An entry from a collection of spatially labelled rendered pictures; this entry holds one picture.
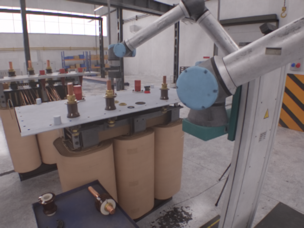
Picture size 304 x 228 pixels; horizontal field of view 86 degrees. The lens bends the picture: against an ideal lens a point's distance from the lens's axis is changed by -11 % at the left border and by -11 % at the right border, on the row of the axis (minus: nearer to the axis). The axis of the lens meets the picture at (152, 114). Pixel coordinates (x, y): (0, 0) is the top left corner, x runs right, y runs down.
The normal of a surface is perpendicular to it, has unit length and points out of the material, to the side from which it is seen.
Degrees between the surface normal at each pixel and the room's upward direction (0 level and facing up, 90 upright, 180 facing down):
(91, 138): 90
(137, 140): 90
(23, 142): 90
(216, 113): 70
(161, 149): 90
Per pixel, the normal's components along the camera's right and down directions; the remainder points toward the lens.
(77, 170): 0.18, 0.28
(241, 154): -0.84, 0.15
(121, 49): -0.29, 0.31
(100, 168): 0.66, 0.21
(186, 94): -0.55, 0.28
